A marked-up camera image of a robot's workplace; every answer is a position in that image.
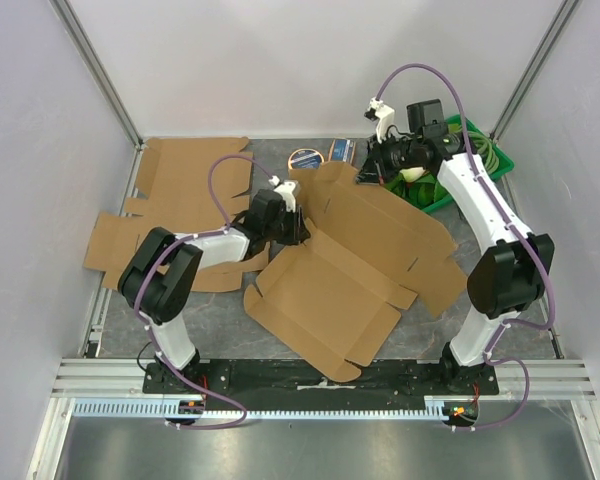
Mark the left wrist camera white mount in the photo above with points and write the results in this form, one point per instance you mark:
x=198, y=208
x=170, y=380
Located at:
x=287, y=189

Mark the brown cardboard box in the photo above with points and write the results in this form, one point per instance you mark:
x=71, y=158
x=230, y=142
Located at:
x=335, y=298

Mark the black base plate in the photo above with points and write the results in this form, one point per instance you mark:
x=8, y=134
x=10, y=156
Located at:
x=285, y=383

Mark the flat cardboard sheet on left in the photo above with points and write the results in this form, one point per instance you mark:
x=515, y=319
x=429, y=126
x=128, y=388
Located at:
x=173, y=176

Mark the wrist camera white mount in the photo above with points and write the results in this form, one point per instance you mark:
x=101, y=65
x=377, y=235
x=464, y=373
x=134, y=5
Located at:
x=383, y=117
x=287, y=189

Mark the aluminium frame post left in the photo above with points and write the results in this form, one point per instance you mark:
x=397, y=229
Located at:
x=87, y=52

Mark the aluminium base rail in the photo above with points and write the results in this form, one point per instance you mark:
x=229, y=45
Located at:
x=98, y=378

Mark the aluminium frame post right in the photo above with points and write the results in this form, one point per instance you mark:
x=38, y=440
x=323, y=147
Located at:
x=557, y=26

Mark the green leafy vegetable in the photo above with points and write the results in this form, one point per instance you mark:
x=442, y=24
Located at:
x=425, y=193

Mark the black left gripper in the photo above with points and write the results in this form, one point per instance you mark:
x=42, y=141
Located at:
x=300, y=232

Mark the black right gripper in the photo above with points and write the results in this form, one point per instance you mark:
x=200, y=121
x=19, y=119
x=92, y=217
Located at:
x=378, y=161

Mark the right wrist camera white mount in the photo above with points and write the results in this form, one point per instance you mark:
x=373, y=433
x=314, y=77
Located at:
x=383, y=117

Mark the aluminium frame post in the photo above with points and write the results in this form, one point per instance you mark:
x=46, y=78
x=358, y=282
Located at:
x=87, y=52
x=557, y=26

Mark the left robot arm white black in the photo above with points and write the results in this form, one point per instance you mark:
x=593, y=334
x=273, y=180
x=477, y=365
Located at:
x=159, y=277

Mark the yellow tape roll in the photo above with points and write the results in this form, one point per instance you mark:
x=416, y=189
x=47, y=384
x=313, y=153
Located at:
x=304, y=158

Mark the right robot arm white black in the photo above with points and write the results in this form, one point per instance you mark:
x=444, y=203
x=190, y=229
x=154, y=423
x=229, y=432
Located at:
x=513, y=268

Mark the green long beans bundle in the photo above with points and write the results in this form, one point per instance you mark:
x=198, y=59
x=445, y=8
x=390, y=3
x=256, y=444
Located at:
x=486, y=150

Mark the yellow sponge block blue label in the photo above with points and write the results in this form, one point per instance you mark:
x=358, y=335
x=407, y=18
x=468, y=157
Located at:
x=342, y=150

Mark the grey slotted cable duct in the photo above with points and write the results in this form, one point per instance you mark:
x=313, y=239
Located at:
x=189, y=410

